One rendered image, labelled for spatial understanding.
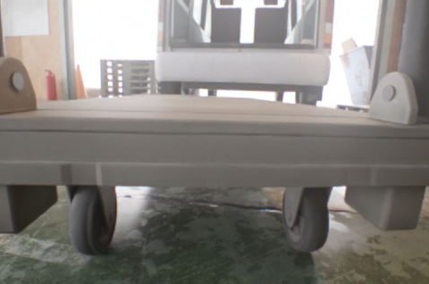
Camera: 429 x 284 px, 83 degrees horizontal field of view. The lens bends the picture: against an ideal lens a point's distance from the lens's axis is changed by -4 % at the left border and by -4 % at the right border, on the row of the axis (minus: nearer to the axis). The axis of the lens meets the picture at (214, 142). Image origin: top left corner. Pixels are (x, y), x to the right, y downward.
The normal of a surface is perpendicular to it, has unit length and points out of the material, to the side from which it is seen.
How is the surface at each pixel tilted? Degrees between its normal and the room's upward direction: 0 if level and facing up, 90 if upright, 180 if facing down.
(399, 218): 90
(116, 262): 0
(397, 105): 90
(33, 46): 90
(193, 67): 89
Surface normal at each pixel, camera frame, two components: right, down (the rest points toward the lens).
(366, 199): -1.00, -0.02
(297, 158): 0.07, 0.20
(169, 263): 0.04, -0.98
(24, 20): -0.15, 0.19
